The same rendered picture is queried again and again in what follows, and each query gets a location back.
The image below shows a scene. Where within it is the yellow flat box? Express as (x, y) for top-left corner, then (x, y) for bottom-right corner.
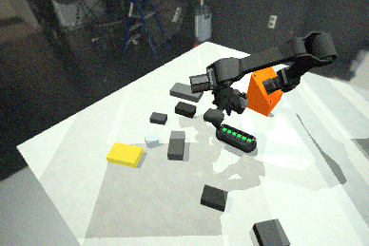
(106, 142), (144, 168)

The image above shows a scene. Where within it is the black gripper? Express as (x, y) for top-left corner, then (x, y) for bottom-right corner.
(203, 87), (241, 131)

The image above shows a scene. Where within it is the small white block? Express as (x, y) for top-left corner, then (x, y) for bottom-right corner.
(145, 132), (159, 148)

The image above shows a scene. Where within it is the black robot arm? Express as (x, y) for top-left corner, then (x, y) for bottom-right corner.
(189, 31), (338, 115)

